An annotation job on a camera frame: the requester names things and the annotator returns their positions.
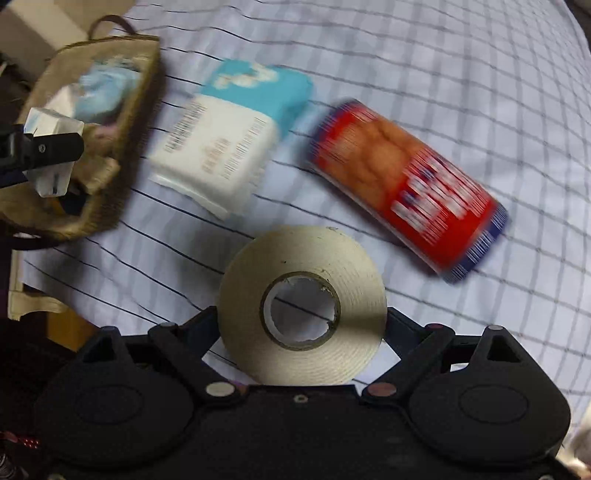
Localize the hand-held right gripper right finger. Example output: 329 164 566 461
362 307 532 404

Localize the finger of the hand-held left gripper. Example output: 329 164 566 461
25 132 85 166

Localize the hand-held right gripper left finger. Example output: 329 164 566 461
76 305 247 407

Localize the white tissue pack blue print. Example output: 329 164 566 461
24 107 86 198

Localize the white tape roll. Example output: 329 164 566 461
217 225 389 386

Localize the blue face mask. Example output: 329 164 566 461
76 58 141 125

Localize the woven basket with beige liner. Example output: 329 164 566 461
0 16 162 250

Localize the blue white face towel pack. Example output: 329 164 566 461
148 59 315 221

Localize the red biscuit can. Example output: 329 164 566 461
308 99 511 284

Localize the blue checked blanket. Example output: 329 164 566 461
18 0 591 411

